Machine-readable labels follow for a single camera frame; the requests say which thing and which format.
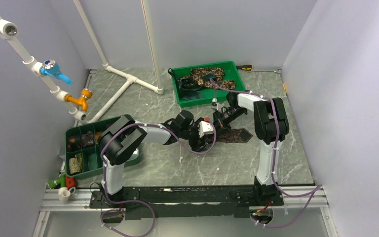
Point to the green tray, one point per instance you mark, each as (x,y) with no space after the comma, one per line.
(231,73)

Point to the silver wrench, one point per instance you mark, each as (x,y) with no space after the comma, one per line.
(273,70)

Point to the dark orange patterned tie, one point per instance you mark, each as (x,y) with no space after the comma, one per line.
(240,135)

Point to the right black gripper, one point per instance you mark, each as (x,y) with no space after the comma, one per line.
(219,123)

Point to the white pipe fitting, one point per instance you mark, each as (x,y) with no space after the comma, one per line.
(63,194)

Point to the olive rolled tie in organizer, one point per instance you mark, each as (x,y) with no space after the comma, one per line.
(76,164)

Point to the yellow black screwdriver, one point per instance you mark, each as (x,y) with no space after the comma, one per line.
(246,67)

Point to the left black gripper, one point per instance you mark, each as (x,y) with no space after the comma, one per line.
(194,144)

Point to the aluminium frame rail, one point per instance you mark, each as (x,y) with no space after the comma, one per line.
(235,196)

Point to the orange rolled tie in organizer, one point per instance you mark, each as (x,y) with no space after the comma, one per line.
(97,137)

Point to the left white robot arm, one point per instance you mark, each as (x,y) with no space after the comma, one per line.
(124,136)

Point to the brown floral tie in tray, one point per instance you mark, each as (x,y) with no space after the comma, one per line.
(200,78)

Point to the blue faucet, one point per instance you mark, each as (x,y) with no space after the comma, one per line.
(51,68)

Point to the orange faucet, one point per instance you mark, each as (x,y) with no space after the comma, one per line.
(81,101)

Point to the dark blue tie in tray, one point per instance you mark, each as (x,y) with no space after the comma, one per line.
(184,93)

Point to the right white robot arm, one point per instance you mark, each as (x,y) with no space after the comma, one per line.
(271,127)

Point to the red pipe fitting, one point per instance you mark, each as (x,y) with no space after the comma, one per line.
(70,183)

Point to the green compartment organizer box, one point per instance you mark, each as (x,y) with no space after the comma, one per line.
(92,163)

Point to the green pipe fitting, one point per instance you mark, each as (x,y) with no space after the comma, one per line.
(59,182)

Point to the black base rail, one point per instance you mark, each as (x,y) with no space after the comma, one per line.
(145,210)

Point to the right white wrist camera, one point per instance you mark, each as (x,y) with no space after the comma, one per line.
(216,106)

